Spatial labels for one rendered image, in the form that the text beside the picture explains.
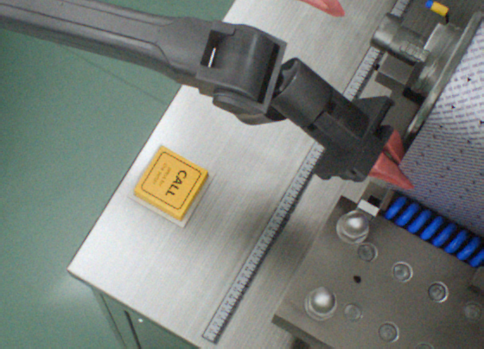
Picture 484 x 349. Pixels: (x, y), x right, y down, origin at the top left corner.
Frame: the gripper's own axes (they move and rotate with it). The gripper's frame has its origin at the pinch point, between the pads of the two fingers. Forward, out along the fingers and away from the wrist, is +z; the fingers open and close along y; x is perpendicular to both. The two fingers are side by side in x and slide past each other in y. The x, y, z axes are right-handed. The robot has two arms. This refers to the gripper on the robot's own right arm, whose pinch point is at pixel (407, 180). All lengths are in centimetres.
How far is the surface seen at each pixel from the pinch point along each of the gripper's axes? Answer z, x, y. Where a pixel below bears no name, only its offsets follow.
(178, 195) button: -13.4, -23.8, 11.2
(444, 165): -3.3, 10.4, 0.3
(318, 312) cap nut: -0.8, -1.7, 17.8
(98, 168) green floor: 4, -120, -6
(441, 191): 1.6, 4.6, 0.3
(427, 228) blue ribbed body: 5.3, -0.1, 2.9
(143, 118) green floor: 7, -119, -21
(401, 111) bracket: -2.8, -3.8, -7.8
